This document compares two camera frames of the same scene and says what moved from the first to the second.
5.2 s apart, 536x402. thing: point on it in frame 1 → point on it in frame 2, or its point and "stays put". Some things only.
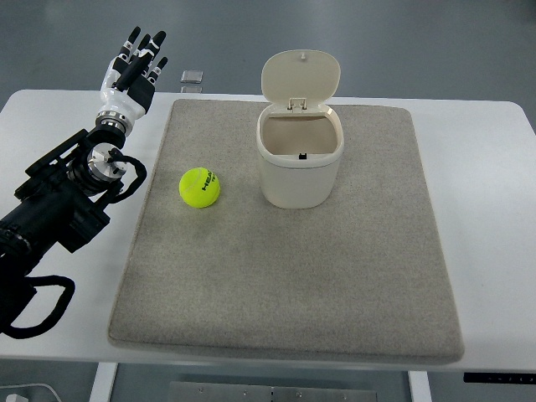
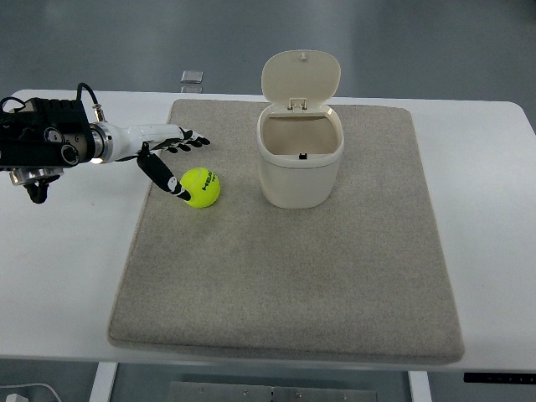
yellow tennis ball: [199, 188] stays put
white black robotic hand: [128, 81] → [141, 141]
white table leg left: [103, 382] stays put
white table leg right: [420, 385] stays put
